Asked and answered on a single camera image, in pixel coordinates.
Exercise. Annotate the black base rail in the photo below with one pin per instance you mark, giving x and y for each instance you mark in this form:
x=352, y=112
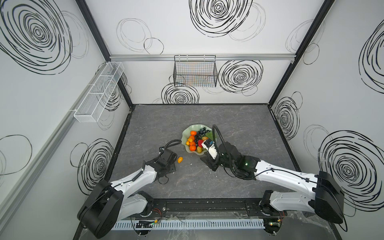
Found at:
x=210, y=205

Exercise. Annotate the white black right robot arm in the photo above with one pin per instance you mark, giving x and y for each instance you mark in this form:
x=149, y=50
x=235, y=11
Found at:
x=319, y=194

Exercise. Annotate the dark fake grape bunch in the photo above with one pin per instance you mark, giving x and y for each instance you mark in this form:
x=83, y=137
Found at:
x=202, y=133

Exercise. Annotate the white slotted cable duct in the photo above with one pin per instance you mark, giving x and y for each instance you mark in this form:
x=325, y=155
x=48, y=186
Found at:
x=213, y=224

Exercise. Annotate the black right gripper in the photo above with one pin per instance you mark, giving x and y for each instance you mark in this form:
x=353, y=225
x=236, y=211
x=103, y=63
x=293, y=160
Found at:
x=210, y=160

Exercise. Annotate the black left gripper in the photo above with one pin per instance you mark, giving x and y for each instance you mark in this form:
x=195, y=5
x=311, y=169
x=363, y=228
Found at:
x=170, y=156

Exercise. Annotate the white mesh wall shelf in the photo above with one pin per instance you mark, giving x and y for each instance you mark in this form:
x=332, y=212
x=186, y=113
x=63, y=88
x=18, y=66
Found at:
x=97, y=97

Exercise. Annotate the aluminium wall rail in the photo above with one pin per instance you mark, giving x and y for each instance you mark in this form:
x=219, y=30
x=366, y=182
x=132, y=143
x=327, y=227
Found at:
x=203, y=57

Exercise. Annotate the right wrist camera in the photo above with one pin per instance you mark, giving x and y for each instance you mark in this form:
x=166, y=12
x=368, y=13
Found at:
x=209, y=145

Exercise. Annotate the green wavy fruit bowl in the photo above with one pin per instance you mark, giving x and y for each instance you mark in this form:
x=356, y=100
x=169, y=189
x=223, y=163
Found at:
x=185, y=137

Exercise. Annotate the black wire wall basket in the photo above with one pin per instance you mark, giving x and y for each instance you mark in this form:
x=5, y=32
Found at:
x=195, y=73

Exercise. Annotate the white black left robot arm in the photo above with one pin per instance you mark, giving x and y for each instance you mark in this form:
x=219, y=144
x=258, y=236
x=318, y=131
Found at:
x=124, y=188

